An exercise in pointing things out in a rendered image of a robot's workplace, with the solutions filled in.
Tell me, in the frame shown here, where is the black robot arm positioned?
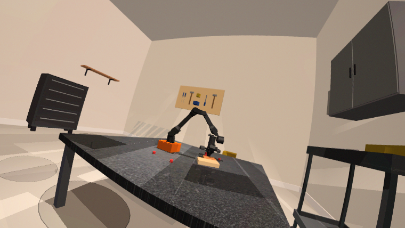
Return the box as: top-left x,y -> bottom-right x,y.
166,107 -> 224,152

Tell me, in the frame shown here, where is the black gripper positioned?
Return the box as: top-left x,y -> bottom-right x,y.
199,141 -> 221,157

